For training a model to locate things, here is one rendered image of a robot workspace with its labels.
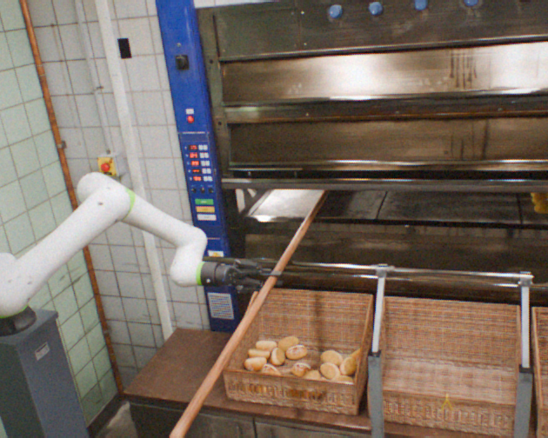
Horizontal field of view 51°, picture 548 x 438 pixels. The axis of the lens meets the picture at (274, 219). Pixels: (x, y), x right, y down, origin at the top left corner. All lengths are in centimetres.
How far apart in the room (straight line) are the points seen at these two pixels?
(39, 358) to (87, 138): 117
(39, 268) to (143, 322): 143
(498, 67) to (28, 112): 199
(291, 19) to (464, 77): 68
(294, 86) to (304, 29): 22
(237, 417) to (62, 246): 109
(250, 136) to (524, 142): 109
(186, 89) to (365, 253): 104
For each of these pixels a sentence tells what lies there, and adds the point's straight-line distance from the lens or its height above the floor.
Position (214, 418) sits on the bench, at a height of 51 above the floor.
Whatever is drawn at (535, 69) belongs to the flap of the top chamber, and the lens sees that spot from 227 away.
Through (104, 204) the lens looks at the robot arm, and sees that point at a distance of 183.
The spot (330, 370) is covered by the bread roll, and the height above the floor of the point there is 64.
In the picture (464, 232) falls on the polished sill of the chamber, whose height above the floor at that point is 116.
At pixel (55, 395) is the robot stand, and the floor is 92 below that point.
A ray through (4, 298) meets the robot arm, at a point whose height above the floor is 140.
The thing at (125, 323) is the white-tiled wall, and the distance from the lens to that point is 327.
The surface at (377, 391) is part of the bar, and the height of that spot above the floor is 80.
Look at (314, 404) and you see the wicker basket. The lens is 240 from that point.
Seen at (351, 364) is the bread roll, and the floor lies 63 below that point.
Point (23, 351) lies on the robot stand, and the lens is 207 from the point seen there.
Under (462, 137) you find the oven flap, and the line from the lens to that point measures 232.
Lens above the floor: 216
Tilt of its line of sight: 22 degrees down
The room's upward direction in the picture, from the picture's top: 6 degrees counter-clockwise
